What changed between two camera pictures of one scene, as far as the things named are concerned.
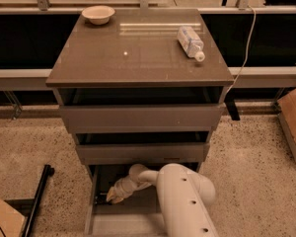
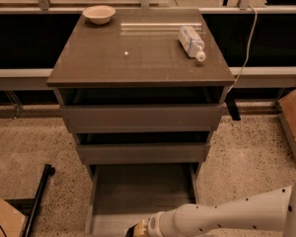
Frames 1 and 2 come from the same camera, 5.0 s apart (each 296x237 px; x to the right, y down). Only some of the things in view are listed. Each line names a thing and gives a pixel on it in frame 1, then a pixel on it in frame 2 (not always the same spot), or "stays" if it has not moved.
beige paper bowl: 98,14 stays
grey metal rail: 270,77 stays
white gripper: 122,188 → 153,226
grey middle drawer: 146,152 stays
